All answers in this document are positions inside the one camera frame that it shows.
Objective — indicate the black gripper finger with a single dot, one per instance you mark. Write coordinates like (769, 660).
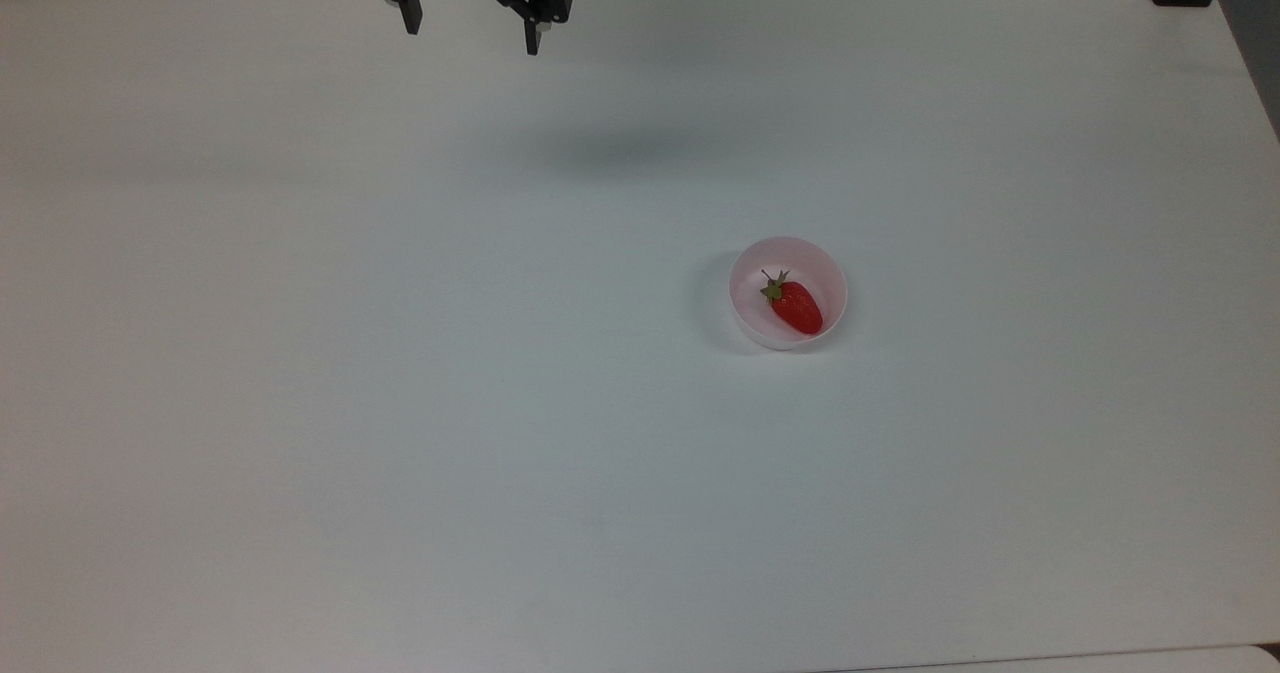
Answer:
(410, 11)
(534, 19)

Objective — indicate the red strawberry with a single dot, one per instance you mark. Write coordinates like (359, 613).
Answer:
(797, 306)

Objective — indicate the pink plastic bowl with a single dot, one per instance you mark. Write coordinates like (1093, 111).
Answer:
(770, 258)

